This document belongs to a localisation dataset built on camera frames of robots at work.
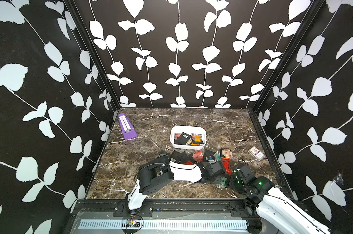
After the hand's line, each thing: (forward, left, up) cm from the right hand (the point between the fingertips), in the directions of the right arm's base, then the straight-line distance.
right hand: (225, 180), depth 82 cm
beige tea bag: (+19, -5, -2) cm, 19 cm away
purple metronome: (+31, +62, +5) cm, 69 cm away
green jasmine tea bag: (+16, +2, -2) cm, 16 cm away
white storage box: (+34, +20, +3) cm, 40 cm away
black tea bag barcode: (+18, +8, -2) cm, 20 cm away
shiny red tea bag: (+12, -3, -1) cm, 13 cm away
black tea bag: (+28, +25, 0) cm, 38 cm away
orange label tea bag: (+30, +14, 0) cm, 33 cm away
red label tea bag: (+32, +29, -1) cm, 43 cm away
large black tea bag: (+15, +26, -1) cm, 30 cm away
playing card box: (+17, -24, -1) cm, 30 cm away
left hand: (+2, +2, 0) cm, 3 cm away
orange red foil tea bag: (+11, +21, 0) cm, 24 cm away
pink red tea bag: (+16, +15, -2) cm, 22 cm away
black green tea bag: (+1, +1, -2) cm, 2 cm away
